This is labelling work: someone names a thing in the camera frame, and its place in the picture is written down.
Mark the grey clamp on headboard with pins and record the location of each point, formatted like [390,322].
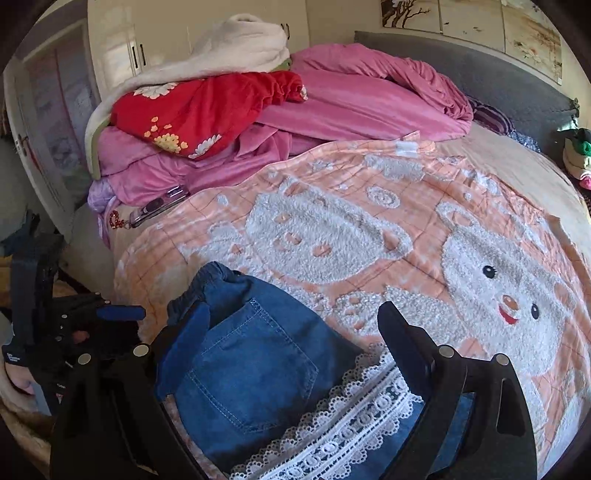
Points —
[573,108]

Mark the pile of folded clothes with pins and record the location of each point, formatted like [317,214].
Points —
[579,157]

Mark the flower wall painting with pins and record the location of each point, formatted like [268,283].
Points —
[533,37]

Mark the person's left hand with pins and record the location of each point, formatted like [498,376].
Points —
[21,381]

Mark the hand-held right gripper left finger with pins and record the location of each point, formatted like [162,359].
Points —
[184,337]

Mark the smartphone in clear case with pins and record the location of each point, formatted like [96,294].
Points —
[161,205]

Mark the pale middle wall painting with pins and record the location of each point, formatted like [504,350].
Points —
[471,18]

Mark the blue denim pants lace trim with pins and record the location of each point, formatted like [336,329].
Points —
[258,364]

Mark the cream wardrobe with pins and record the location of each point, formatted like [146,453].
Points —
[161,32]

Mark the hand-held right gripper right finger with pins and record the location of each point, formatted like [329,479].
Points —
[406,350]

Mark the beige bed sheet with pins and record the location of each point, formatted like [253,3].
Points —
[508,170]

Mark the red bead phone charm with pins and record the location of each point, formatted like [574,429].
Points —
[119,220]

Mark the red floral cloth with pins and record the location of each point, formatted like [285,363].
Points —
[207,110]

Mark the white room door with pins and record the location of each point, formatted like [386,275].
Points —
[51,120]

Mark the small floral print cloth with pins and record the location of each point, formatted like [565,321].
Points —
[524,141]

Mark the orange printed fluffy blanket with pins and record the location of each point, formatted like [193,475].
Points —
[351,221]

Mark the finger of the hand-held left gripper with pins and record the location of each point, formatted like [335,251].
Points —
[120,313]

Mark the striped purple pillow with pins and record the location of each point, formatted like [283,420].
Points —
[491,119]

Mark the white fluffy blanket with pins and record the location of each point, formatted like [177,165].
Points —
[231,46]

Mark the grey padded headboard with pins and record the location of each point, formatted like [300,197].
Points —
[485,74]

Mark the pink duvet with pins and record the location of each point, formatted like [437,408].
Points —
[360,101]

